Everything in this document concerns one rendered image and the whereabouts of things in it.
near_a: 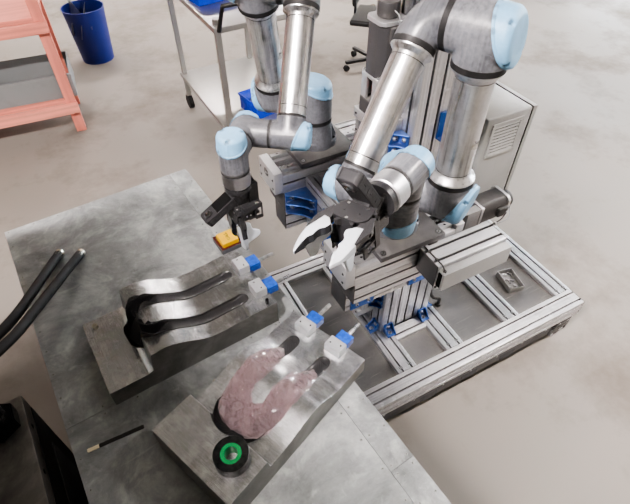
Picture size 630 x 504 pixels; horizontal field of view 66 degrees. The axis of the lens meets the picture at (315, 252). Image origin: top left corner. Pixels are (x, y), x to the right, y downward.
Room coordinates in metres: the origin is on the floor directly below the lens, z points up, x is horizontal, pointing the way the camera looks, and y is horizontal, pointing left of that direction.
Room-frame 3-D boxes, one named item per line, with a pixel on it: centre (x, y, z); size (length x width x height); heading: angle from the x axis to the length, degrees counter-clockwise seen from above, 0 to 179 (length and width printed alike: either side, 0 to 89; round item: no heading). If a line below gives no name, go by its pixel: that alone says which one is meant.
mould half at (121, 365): (0.85, 0.39, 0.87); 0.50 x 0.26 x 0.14; 123
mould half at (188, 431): (0.60, 0.12, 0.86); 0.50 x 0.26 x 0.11; 141
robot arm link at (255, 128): (1.13, 0.17, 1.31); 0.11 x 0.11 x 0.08; 81
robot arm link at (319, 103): (1.50, 0.01, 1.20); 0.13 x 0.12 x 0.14; 81
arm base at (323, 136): (1.50, 0.00, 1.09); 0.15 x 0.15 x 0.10
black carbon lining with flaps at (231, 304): (0.85, 0.37, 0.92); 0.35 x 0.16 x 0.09; 123
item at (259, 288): (0.95, 0.13, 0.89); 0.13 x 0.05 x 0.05; 123
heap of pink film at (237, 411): (0.61, 0.13, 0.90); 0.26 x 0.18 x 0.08; 141
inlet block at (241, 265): (1.04, 0.19, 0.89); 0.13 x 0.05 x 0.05; 124
